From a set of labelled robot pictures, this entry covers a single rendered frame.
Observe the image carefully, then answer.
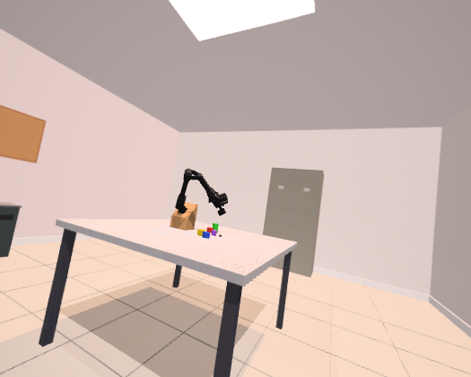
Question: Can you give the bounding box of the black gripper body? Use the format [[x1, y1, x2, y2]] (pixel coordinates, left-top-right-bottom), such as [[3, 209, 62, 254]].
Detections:
[[214, 201, 226, 216]]

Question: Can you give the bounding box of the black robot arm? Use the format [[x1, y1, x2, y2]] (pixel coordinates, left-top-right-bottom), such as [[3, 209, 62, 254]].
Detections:
[[175, 169, 228, 214]]

